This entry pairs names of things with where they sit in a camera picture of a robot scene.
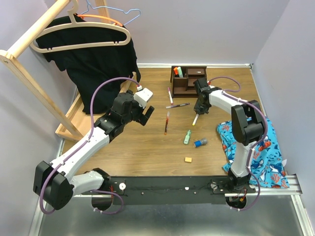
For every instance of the blue wire hanger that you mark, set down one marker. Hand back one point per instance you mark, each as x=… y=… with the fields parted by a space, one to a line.
x=101 y=8

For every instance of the aluminium rail frame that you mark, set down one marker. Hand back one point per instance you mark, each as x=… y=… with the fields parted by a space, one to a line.
x=234 y=202

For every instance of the beige wooden hanger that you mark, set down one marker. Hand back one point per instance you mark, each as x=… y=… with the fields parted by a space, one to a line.
x=71 y=32

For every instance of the black t-shirt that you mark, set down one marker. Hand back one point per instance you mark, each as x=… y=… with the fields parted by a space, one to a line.
x=97 y=73

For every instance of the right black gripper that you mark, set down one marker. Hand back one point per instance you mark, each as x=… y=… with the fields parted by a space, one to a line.
x=199 y=110

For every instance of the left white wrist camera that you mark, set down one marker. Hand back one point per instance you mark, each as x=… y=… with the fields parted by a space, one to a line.
x=142 y=96

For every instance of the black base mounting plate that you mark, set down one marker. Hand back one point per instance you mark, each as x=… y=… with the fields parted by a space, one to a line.
x=169 y=190

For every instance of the wooden clothes rack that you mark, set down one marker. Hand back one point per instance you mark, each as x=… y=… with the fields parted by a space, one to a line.
x=34 y=20

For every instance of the blue grey glue stick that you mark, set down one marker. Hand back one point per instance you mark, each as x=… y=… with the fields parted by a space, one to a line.
x=200 y=142

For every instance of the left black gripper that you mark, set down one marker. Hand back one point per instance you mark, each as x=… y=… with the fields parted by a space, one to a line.
x=144 y=117

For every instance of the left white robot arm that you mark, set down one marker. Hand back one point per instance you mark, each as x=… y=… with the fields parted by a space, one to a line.
x=57 y=182

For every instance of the dark wooden desk organizer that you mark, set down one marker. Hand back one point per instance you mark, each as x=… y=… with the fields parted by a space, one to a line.
x=184 y=87

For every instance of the orange plastic hanger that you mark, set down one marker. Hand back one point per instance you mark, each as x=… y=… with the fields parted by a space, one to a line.
x=106 y=19

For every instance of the blue shark print cloth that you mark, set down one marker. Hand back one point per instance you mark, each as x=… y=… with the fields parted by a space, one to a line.
x=267 y=161

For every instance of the red clear pen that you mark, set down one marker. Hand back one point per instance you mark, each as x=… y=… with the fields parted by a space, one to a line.
x=166 y=122

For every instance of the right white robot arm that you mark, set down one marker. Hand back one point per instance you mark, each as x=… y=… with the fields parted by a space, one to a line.
x=249 y=127

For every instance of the yellow capped white marker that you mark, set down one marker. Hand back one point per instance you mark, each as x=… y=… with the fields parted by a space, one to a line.
x=195 y=120

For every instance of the pink capped white marker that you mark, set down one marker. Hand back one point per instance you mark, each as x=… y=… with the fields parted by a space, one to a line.
x=170 y=96

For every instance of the mint green highlighter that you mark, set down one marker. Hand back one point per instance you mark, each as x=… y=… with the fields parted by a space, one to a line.
x=180 y=73

